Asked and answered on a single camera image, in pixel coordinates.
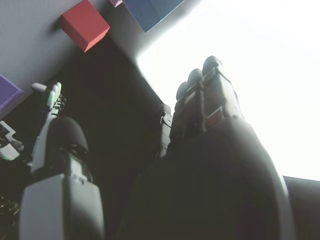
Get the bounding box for blue block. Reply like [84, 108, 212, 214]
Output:
[123, 0, 186, 33]

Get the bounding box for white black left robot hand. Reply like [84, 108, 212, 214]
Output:
[19, 55, 298, 240]

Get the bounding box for purple block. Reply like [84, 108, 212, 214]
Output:
[0, 73, 25, 114]

